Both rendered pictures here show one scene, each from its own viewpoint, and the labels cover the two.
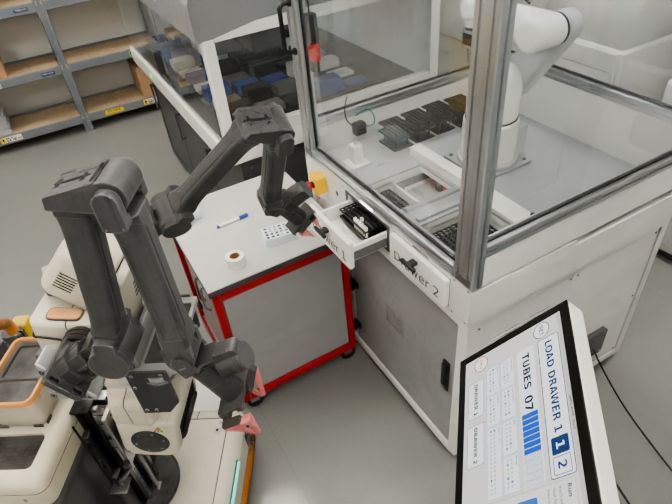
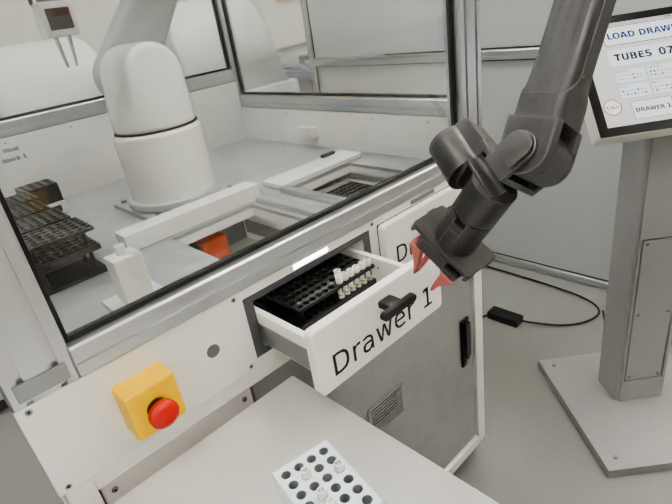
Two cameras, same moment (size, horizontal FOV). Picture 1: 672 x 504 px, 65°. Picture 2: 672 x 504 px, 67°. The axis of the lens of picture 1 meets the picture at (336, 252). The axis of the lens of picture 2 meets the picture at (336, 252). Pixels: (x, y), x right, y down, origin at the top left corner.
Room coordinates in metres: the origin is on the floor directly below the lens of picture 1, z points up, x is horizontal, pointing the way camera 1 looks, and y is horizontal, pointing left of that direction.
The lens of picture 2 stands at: (1.70, 0.65, 1.32)
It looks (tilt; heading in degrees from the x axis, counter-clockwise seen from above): 26 degrees down; 256
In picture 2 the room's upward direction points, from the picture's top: 9 degrees counter-clockwise
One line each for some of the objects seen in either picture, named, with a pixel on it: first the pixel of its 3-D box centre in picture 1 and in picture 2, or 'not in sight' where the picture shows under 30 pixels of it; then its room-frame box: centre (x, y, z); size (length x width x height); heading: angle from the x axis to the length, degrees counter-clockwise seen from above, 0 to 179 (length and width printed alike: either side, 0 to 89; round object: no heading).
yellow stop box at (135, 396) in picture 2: (317, 182); (151, 401); (1.83, 0.05, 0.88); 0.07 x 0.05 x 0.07; 26
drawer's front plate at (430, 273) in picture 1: (417, 268); (428, 225); (1.26, -0.25, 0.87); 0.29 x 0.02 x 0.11; 26
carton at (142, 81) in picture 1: (156, 72); not in sight; (5.07, 1.51, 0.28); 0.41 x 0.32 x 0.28; 116
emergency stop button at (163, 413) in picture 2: not in sight; (162, 411); (1.82, 0.08, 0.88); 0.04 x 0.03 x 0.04; 26
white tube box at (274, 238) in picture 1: (279, 234); (327, 497); (1.65, 0.21, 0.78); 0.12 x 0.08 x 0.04; 106
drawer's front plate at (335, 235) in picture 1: (330, 235); (381, 316); (1.48, 0.01, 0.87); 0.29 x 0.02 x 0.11; 26
